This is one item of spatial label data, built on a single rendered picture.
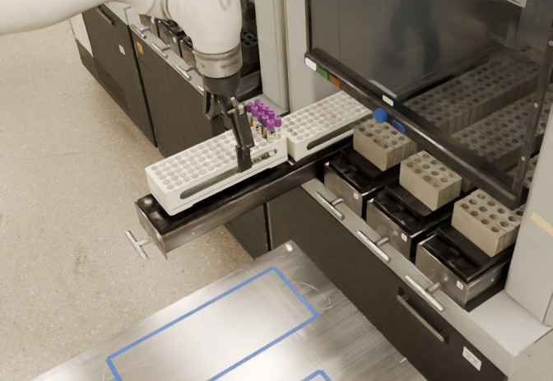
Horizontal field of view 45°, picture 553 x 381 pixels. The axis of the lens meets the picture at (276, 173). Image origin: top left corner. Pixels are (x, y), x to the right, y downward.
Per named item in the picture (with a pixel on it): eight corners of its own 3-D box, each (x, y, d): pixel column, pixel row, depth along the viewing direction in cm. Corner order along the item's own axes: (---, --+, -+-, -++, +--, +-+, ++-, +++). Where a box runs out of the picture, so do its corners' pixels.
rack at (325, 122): (369, 98, 168) (370, 77, 164) (396, 116, 161) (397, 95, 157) (272, 143, 156) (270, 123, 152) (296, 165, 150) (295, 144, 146)
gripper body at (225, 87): (192, 65, 130) (199, 104, 136) (214, 84, 125) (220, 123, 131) (225, 53, 133) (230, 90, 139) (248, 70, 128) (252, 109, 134)
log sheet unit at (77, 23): (75, 39, 313) (53, -34, 290) (97, 62, 296) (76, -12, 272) (70, 40, 312) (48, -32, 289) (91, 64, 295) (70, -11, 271)
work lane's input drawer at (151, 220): (374, 111, 175) (376, 82, 169) (411, 137, 166) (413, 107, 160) (122, 232, 147) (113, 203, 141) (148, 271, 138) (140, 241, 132)
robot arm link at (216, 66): (207, 60, 120) (211, 87, 124) (249, 44, 124) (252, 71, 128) (184, 40, 126) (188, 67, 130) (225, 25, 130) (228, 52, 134)
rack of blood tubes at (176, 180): (264, 137, 153) (262, 115, 149) (289, 159, 147) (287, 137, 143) (149, 190, 142) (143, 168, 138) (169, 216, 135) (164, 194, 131)
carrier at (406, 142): (409, 162, 146) (411, 141, 142) (402, 166, 145) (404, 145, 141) (375, 137, 153) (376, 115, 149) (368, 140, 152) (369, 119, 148)
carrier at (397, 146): (401, 166, 145) (403, 145, 141) (394, 170, 144) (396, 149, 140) (368, 140, 152) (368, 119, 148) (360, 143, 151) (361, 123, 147)
